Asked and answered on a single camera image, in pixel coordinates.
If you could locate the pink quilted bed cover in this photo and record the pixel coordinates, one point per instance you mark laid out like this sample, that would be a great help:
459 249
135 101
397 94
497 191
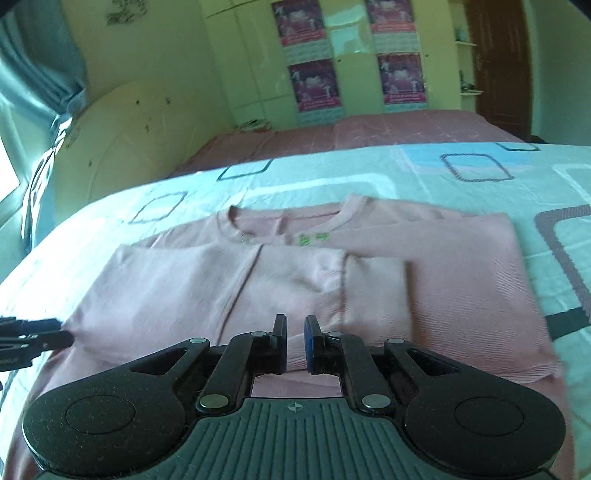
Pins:
414 127

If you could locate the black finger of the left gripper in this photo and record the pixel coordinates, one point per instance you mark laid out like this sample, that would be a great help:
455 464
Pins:
14 325

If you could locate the light blue patterned bedsheet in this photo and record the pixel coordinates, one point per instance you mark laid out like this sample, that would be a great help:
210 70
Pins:
545 190

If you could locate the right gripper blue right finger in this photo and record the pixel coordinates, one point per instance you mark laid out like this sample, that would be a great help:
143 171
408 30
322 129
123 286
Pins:
347 357

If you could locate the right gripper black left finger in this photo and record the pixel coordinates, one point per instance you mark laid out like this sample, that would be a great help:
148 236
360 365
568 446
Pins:
246 357

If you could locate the dark brown wooden door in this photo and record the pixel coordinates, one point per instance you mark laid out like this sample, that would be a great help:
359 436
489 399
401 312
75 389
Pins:
502 64

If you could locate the pale green wardrobe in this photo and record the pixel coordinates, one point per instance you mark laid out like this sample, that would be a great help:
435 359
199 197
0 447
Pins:
254 65

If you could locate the blue window curtain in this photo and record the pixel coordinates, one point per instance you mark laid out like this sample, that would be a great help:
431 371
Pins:
43 77

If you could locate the lower left pink poster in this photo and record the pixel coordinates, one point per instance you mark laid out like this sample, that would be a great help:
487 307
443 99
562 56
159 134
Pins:
315 85

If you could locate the upper left pink poster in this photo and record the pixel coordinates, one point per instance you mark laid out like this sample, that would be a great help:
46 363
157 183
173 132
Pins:
299 21

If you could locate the cream bed headboard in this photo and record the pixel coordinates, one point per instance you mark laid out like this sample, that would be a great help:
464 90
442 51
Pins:
136 134

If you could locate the lower right pink poster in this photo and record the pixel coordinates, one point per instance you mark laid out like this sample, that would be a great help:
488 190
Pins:
402 78

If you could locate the corner wall shelves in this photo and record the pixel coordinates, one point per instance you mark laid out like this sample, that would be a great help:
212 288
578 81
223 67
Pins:
466 49

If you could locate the upper right pink poster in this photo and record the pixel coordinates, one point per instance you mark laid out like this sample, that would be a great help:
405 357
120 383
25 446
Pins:
391 16

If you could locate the pink sweatshirt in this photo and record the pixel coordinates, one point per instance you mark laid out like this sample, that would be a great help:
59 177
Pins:
449 281

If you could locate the pink poster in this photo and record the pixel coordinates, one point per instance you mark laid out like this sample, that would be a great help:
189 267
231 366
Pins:
315 85
299 21
402 78
391 16

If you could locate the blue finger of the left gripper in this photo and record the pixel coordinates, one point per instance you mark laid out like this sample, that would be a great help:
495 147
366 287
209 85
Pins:
19 352

